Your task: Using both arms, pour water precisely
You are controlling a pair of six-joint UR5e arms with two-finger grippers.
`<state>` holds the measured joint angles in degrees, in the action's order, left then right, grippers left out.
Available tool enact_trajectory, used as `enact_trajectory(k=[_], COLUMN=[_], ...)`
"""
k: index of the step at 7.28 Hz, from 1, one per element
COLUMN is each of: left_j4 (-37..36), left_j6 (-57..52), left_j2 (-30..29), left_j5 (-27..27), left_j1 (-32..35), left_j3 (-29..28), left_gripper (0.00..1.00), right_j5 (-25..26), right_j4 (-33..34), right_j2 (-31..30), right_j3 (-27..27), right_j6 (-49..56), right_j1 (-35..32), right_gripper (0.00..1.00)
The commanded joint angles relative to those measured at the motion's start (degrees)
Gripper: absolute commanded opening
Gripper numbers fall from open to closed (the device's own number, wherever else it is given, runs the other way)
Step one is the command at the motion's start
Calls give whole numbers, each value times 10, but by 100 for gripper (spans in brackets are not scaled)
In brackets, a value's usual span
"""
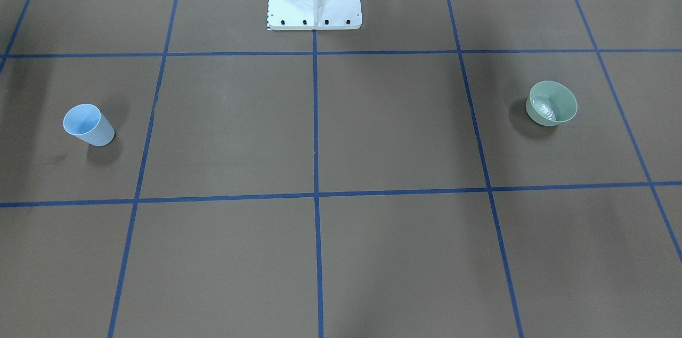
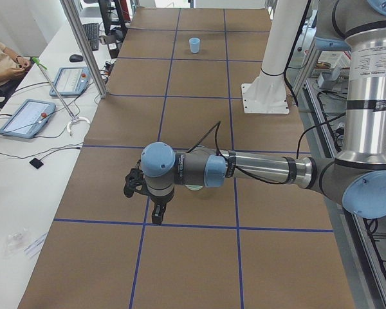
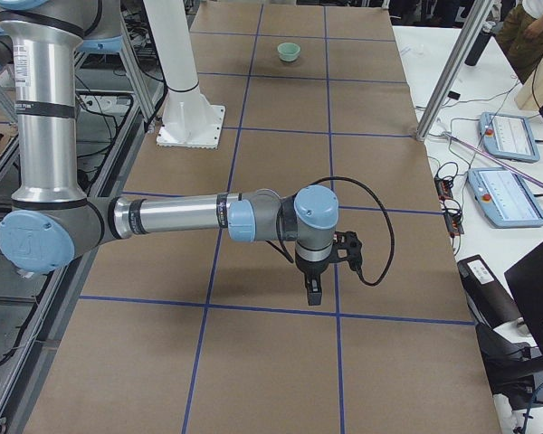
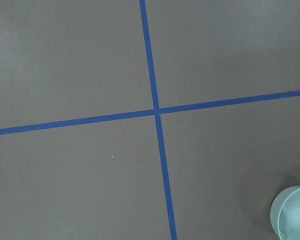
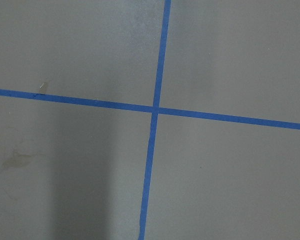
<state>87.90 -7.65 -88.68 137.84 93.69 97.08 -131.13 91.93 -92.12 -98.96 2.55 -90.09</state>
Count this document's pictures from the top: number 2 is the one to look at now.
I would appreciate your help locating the light green bowl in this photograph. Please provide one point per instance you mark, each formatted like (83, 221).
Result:
(194, 187)

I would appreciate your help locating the light blue cup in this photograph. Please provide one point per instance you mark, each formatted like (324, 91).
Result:
(194, 44)

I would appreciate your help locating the small black square pad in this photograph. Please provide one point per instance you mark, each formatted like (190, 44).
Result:
(36, 163)

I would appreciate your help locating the clear plastic bag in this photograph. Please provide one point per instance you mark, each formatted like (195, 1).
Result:
(16, 242)

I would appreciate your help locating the far blue teach pendant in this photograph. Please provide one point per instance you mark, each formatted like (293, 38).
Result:
(71, 81)

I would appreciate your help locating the blue teach pendant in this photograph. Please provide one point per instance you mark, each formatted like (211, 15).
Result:
(71, 81)
(28, 119)

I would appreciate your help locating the near blue teach pendant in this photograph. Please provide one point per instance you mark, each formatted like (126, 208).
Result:
(28, 119)

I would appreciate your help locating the black computer mouse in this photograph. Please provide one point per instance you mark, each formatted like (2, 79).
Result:
(76, 58)

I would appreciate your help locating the black keyboard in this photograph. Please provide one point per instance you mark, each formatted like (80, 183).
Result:
(91, 31)

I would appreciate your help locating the metal rod with white hook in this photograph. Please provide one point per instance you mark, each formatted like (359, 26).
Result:
(74, 119)

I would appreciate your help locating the seated person in beige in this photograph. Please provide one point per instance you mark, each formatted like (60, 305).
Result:
(13, 68)

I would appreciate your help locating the black monitor stand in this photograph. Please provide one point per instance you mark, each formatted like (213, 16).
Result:
(113, 19)

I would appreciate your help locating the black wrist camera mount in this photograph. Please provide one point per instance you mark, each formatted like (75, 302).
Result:
(135, 182)

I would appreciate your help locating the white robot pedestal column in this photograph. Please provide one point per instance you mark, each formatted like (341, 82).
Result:
(267, 93)

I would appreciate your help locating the aluminium frame post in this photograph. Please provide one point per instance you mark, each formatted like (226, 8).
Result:
(74, 21)

